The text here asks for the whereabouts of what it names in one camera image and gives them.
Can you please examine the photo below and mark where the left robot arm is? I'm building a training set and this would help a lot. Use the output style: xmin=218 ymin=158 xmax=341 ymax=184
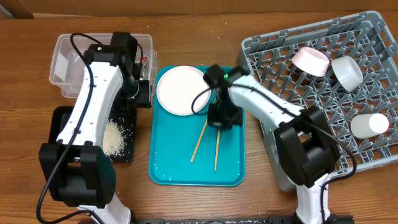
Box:
xmin=36 ymin=44 xmax=152 ymax=223

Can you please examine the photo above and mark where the small white cup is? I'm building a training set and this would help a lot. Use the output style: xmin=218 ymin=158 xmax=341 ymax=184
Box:
xmin=350 ymin=113 xmax=389 ymax=139

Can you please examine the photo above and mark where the clear plastic bin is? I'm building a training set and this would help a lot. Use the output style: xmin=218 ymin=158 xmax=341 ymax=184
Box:
xmin=49 ymin=34 xmax=157 ymax=98

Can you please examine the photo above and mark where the pink bowl with rice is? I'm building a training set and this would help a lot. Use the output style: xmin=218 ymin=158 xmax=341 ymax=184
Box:
xmin=291 ymin=47 xmax=329 ymax=77

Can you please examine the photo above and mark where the grey bowl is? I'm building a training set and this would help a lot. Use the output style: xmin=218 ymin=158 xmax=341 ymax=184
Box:
xmin=331 ymin=56 xmax=363 ymax=92

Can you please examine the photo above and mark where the pile of rice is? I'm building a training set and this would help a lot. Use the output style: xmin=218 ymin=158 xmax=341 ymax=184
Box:
xmin=103 ymin=120 xmax=126 ymax=156

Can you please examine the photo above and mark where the wooden chopstick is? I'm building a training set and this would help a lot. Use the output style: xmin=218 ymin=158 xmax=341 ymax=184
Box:
xmin=190 ymin=119 xmax=208 ymax=163
xmin=214 ymin=130 xmax=221 ymax=172

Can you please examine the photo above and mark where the red snack wrapper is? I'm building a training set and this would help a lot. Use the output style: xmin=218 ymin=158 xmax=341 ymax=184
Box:
xmin=138 ymin=55 xmax=148 ymax=65

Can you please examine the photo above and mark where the teal serving tray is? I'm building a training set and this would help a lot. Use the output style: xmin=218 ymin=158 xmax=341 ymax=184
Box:
xmin=148 ymin=65 xmax=246 ymax=187

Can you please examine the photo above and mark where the grey dish rack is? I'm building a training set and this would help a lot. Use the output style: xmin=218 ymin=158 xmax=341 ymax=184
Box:
xmin=237 ymin=11 xmax=397 ymax=176

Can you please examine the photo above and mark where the large pink plate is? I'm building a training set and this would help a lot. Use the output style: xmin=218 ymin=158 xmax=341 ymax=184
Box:
xmin=156 ymin=66 xmax=209 ymax=116

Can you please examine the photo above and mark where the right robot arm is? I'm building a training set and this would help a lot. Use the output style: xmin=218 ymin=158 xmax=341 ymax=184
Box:
xmin=203 ymin=64 xmax=340 ymax=223

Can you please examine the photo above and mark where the black tray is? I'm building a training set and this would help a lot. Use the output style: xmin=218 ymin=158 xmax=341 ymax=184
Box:
xmin=48 ymin=106 xmax=136 ymax=162

